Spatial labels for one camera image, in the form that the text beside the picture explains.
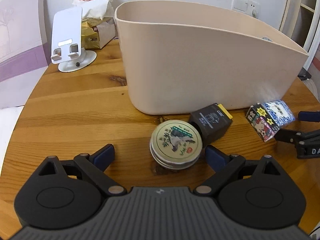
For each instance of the pink headboard panel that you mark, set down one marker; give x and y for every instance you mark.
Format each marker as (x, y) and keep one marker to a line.
(24, 49)

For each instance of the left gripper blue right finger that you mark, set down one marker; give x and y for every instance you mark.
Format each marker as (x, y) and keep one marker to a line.
(227, 168)

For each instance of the blue white porcelain pattern box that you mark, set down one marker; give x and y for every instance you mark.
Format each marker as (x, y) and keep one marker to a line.
(279, 111)

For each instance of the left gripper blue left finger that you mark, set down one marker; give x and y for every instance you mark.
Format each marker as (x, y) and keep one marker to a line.
(92, 168)

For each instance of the round tin with bird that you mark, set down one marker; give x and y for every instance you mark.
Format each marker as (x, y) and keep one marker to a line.
(175, 145)

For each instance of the white wall switch socket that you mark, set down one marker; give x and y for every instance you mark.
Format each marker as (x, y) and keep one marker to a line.
(247, 7)

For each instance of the beige plastic storage basket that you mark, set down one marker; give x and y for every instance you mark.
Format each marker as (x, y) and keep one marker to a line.
(179, 57)

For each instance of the black box with yellow stars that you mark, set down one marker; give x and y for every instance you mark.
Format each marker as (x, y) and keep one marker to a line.
(262, 122)

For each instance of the white shelf frame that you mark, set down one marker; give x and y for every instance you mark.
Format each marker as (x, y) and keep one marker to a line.
(301, 23)

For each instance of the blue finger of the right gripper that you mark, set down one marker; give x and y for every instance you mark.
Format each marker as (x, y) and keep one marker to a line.
(309, 116)
(289, 136)

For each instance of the white bedding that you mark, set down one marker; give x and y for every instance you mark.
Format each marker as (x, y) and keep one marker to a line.
(9, 117)

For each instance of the white phone stand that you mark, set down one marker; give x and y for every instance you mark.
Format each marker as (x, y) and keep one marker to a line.
(67, 52)

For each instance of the tissue box with tissues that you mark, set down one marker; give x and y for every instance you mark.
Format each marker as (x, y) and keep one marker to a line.
(97, 26)

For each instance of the small black box yellow edge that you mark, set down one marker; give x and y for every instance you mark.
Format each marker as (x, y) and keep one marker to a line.
(212, 122)

